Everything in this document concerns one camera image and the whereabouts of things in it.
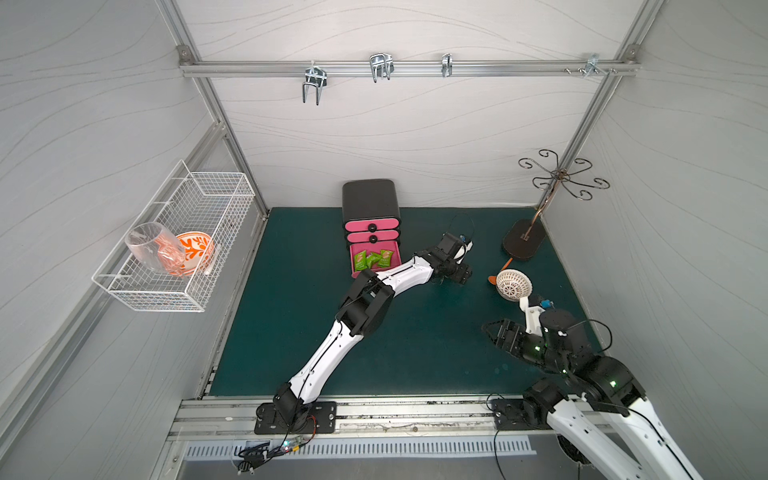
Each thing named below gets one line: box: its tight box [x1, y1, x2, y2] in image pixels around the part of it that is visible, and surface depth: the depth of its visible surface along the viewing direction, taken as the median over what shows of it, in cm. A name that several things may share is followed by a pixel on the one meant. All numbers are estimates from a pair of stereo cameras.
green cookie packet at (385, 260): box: [378, 249, 394, 268], surface depth 105 cm
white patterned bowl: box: [496, 269, 533, 302], surface depth 98 cm
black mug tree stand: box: [503, 149, 610, 260], surface depth 95 cm
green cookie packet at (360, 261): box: [354, 250, 368, 271], surface depth 103 cm
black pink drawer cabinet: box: [342, 179, 402, 278], surface depth 103 cm
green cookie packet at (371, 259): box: [366, 252, 382, 269], surface depth 103 cm
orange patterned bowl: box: [170, 231, 215, 277], surface depth 68 cm
